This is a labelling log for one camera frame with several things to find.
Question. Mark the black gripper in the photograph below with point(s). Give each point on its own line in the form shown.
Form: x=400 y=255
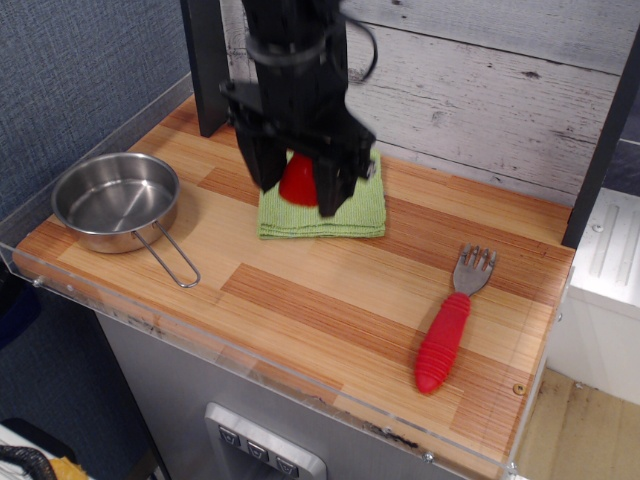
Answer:
x=298 y=102

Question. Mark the red plastic strawberry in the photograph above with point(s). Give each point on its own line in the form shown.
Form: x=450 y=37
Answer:
x=297 y=185

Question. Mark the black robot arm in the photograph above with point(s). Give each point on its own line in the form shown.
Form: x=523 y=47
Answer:
x=295 y=25

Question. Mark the folded green cloth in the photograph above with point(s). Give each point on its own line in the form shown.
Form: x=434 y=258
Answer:
x=363 y=215

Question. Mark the silver button panel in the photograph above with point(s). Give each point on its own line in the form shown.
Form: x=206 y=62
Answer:
x=249 y=451

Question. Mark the clear acrylic edge guard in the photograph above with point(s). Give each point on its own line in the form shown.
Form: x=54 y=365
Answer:
x=316 y=339

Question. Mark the yellow and black object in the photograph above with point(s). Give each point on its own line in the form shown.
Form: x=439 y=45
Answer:
x=20 y=462

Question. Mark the dark grey left post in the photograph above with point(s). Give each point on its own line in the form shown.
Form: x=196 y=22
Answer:
x=206 y=46

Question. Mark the dark grey post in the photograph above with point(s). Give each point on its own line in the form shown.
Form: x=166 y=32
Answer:
x=614 y=124
x=206 y=46

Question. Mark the steel pan with wire handle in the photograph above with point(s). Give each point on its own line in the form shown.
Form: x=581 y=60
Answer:
x=121 y=202

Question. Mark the fork with red handle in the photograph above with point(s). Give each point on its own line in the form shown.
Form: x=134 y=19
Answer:
x=439 y=348

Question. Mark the dark grey right post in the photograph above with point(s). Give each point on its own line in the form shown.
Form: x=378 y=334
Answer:
x=614 y=124

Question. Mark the white aluminium rail block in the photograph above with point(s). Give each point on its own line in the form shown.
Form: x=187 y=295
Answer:
x=595 y=340

